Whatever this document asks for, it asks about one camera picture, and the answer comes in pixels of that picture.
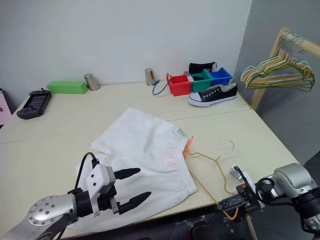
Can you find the open laptop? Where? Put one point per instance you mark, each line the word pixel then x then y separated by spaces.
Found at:
pixel 3 110

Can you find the dark rounded shape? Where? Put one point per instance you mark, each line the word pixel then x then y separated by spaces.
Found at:
pixel 201 231

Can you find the blue plastic bin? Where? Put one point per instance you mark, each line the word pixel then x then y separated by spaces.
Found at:
pixel 221 80

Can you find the green rectangular box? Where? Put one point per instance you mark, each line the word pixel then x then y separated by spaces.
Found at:
pixel 65 87

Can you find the wooden table leg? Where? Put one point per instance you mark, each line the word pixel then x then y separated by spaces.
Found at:
pixel 251 227

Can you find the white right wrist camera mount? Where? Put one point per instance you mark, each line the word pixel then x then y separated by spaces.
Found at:
pixel 248 178

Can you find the black white canvas sneaker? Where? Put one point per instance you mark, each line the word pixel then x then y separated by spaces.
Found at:
pixel 220 93

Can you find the black handheld controller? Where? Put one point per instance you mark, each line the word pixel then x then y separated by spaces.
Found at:
pixel 35 103

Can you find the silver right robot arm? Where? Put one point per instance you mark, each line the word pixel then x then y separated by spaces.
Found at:
pixel 290 180

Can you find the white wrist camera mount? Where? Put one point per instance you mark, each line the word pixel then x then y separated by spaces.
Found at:
pixel 248 178
pixel 98 175

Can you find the wide metal cup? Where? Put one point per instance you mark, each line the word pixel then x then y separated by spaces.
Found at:
pixel 92 82

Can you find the slim metal cup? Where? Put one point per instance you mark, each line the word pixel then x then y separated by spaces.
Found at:
pixel 149 77

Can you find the red plastic bin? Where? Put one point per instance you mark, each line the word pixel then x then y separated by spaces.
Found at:
pixel 178 88

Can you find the white cloth garment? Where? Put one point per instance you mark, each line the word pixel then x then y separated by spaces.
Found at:
pixel 145 150

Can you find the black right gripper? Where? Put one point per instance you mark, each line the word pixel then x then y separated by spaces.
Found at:
pixel 247 200

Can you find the wooden clothes rack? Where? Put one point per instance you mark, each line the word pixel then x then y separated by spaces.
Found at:
pixel 260 95

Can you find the green plastic bin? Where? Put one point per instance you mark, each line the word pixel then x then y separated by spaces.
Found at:
pixel 201 86

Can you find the hangers on wooden rack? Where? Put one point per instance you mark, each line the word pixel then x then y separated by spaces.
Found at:
pixel 246 81

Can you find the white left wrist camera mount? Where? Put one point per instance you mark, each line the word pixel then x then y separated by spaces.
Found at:
pixel 98 175

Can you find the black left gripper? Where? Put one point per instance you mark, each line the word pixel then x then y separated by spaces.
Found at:
pixel 106 198

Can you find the bundle of coloured hangers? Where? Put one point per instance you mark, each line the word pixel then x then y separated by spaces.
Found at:
pixel 241 76

